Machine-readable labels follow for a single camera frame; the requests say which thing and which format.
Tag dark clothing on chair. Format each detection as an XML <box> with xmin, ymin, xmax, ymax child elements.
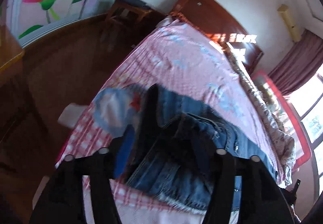
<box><xmin>118</xmin><ymin>0</ymin><xmax>151</xmax><ymax>10</ymax></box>

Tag red bed guard rail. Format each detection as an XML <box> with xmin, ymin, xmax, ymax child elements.
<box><xmin>252</xmin><ymin>70</ymin><xmax>311</xmax><ymax>171</ymax></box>

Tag mauve window curtain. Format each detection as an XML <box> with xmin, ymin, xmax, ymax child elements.
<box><xmin>268</xmin><ymin>30</ymin><xmax>323</xmax><ymax>96</ymax></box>

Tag dark wooden headboard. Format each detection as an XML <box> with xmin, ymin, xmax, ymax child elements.
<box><xmin>170</xmin><ymin>0</ymin><xmax>263</xmax><ymax>74</ymax></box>

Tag wooden chair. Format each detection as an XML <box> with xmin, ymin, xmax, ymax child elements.
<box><xmin>106</xmin><ymin>0</ymin><xmax>153</xmax><ymax>23</ymax></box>

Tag wooden side table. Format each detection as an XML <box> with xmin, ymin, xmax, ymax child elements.
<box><xmin>0</xmin><ymin>25</ymin><xmax>25</xmax><ymax>86</ymax></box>

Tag blue denim jeans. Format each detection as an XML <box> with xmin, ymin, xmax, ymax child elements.
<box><xmin>126</xmin><ymin>84</ymin><xmax>278</xmax><ymax>214</ymax></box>

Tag pink checkered bed sheet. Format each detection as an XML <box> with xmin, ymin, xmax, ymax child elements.
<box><xmin>55</xmin><ymin>18</ymin><xmax>279</xmax><ymax>223</ymax></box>

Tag floral swirl quilt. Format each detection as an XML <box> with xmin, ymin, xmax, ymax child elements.
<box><xmin>221</xmin><ymin>42</ymin><xmax>296</xmax><ymax>188</ymax></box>

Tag window with dark frame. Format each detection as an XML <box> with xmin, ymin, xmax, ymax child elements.
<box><xmin>285</xmin><ymin>62</ymin><xmax>323</xmax><ymax>179</ymax></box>

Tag wall air conditioner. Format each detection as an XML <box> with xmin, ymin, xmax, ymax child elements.
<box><xmin>277</xmin><ymin>4</ymin><xmax>301</xmax><ymax>43</ymax></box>

